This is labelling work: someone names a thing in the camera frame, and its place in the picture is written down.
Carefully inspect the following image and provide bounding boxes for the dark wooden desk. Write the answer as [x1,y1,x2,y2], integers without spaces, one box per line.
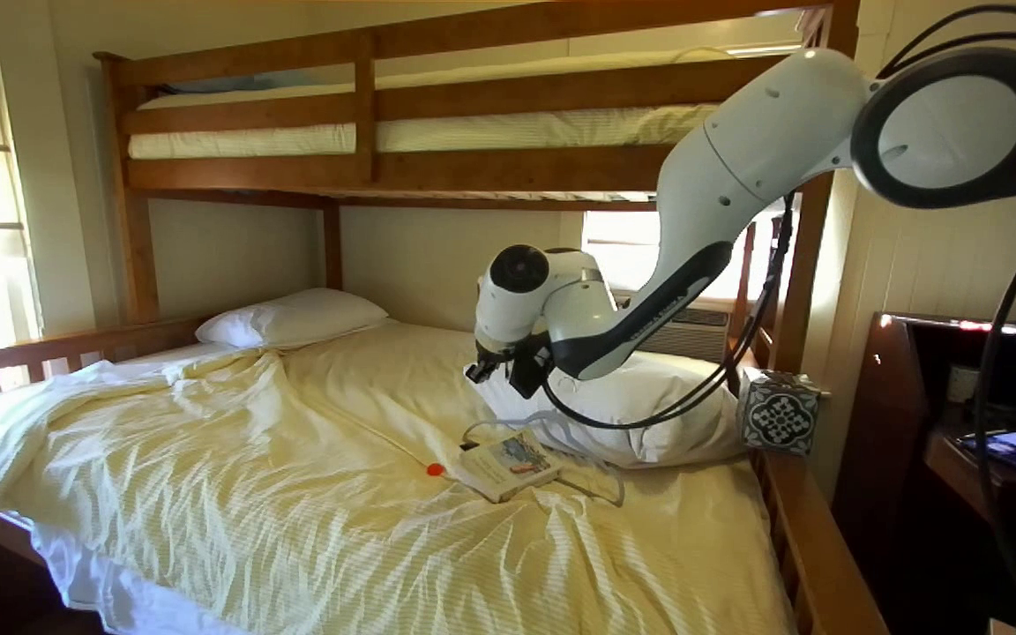
[828,307,1016,635]

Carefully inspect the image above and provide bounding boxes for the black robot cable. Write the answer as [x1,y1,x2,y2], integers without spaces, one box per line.
[535,0,1016,635]

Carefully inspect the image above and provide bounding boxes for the wooden bunk bed frame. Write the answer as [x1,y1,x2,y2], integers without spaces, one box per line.
[0,0,890,635]

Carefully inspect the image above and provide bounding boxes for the bunk mattress with pale sheet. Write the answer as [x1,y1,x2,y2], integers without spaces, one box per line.
[127,7,820,162]

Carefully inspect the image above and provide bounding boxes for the small bright window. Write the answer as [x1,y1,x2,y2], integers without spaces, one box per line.
[575,207,768,313]

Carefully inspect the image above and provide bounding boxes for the rumpled white pillow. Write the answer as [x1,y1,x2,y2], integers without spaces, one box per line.
[463,348,753,474]

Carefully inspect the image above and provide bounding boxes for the smooth white pillow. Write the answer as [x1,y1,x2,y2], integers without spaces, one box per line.
[192,286,395,354]

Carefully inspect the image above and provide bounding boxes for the white bed sheet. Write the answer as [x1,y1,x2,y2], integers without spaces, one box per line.
[21,516,254,635]

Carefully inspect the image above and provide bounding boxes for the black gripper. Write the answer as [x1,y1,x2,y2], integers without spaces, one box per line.
[463,333,560,404]

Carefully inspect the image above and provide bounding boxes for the pale yellow bedspread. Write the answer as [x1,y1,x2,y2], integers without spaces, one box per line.
[0,319,800,635]

